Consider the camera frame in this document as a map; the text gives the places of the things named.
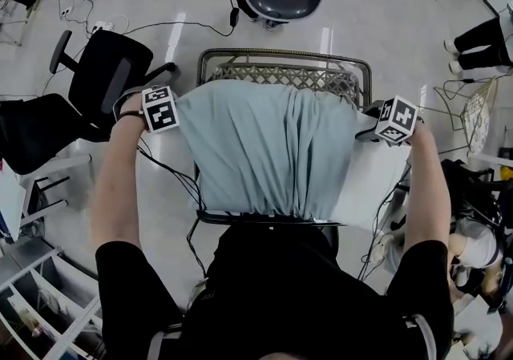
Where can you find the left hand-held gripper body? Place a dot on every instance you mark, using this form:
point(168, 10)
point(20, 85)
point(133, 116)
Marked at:
point(160, 114)

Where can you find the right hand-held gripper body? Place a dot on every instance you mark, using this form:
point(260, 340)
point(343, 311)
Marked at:
point(397, 118)

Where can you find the white pillow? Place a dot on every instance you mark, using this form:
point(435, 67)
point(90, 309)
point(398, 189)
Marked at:
point(372, 182)

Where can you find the light blue pillowcase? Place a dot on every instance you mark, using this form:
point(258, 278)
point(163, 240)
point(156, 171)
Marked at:
point(260, 142)

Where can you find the person's left forearm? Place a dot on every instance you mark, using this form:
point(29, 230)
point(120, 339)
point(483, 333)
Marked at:
point(116, 182)

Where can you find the person's right forearm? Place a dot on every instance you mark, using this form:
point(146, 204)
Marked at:
point(426, 190)

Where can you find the dark wrist band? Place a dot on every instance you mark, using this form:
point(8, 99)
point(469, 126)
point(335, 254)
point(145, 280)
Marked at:
point(130, 114)

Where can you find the black office chair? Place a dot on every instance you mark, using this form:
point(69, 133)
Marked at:
point(100, 65)
point(473, 190)
point(40, 130)

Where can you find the white power strip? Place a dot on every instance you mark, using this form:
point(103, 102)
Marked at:
point(66, 11)
point(378, 252)
point(102, 25)

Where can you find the white desk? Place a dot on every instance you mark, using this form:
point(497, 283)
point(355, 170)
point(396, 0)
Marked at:
point(10, 194)

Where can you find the person's black shirt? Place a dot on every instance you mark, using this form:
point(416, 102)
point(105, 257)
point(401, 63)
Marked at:
point(280, 290)

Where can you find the white shelf unit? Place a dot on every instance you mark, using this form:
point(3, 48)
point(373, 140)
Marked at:
point(30, 269)

